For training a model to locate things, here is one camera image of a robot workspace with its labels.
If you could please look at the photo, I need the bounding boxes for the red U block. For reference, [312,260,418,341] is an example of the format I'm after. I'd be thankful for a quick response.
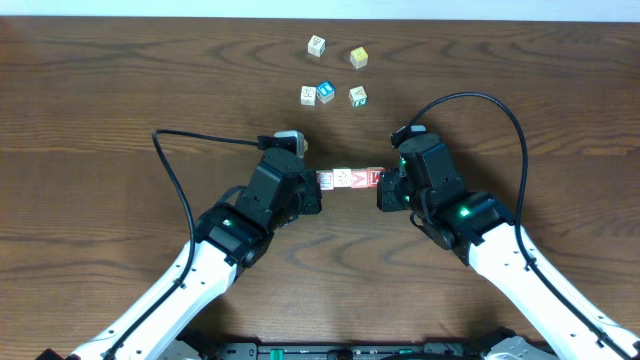
[316,170,334,191]

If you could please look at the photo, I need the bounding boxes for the red M block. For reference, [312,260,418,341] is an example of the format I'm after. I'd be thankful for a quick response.
[367,167,386,188]

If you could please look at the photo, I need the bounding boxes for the red A block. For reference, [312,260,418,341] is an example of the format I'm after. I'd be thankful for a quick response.
[351,169,369,189]

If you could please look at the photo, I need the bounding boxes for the white block yellow side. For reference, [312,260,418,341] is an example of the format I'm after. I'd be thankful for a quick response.
[332,168,352,188]

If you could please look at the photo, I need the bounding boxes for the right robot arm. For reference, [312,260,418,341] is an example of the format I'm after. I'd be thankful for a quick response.
[377,170,639,359]

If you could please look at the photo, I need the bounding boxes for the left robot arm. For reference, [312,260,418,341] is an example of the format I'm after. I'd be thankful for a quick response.
[70,165,321,360]

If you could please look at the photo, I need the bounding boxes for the white block number four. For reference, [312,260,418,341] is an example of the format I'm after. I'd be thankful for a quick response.
[300,86,317,106]

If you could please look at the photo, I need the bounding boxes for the blue top block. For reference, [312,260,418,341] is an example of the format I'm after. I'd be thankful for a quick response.
[316,81,335,104]

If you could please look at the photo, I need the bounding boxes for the white block green side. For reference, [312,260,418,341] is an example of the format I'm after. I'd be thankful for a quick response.
[349,86,368,108]

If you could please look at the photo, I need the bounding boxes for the yellow top block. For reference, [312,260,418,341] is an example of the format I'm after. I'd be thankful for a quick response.
[350,47,369,69]

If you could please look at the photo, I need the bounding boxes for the white block top left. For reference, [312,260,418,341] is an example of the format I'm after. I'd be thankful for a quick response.
[307,35,326,57]

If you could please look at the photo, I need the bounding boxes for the right black cable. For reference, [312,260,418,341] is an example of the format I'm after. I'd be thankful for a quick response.
[399,91,640,360]

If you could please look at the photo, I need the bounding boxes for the black cable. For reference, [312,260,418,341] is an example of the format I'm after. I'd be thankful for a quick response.
[102,129,264,360]
[399,91,640,360]

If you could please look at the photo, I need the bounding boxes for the left black cable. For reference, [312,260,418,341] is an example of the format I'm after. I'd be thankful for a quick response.
[102,129,264,360]

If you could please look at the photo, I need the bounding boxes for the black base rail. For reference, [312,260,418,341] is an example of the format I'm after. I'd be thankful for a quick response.
[209,342,482,360]

